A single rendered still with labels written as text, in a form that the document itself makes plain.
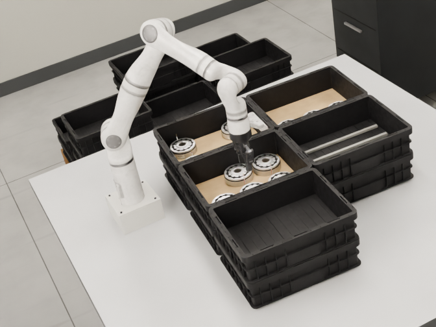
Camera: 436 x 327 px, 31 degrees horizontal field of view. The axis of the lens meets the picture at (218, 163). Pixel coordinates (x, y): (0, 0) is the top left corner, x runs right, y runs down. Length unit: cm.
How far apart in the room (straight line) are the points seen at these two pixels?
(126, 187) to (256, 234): 56
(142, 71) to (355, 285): 100
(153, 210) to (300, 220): 60
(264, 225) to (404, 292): 50
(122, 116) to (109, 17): 317
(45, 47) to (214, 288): 347
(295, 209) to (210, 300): 42
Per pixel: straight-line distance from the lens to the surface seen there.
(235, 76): 255
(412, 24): 441
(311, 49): 553
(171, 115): 428
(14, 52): 579
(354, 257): 263
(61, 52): 588
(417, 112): 340
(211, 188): 288
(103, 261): 290
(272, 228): 265
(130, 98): 273
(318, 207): 271
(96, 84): 565
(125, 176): 290
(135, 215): 295
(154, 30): 262
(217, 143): 312
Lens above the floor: 250
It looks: 34 degrees down
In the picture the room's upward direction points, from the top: 12 degrees counter-clockwise
